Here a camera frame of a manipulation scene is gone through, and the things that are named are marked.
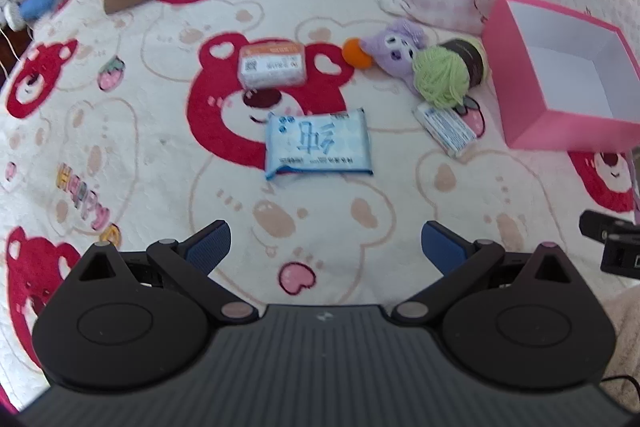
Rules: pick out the orange ball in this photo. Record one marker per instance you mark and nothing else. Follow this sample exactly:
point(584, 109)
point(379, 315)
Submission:
point(356, 53)

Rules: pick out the white tissue packet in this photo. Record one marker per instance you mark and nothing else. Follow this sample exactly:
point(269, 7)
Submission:
point(445, 127)

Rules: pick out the blue wet wipes packet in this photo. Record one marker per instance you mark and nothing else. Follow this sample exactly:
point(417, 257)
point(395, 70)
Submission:
point(320, 142)

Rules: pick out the green yarn ball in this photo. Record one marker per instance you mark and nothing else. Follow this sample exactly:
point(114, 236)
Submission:
point(440, 77)

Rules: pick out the pink cardboard box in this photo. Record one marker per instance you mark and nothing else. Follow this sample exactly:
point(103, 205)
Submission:
point(525, 107)

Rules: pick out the clear packet with orange label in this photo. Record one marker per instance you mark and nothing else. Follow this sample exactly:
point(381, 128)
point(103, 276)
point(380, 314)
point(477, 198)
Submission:
point(272, 67)

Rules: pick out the purple plush toy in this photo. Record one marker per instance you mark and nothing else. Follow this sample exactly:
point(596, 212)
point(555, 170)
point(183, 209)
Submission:
point(395, 49)

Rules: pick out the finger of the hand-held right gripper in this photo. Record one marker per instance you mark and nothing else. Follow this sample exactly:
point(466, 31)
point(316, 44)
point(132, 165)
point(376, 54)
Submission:
point(607, 224)
point(622, 257)

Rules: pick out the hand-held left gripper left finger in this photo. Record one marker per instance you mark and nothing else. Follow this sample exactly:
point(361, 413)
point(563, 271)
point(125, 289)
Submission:
point(210, 247)

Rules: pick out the bear printed blanket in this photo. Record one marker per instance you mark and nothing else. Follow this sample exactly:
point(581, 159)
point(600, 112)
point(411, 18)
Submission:
point(150, 132)

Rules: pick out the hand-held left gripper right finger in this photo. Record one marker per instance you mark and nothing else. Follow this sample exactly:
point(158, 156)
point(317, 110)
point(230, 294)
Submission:
point(440, 247)

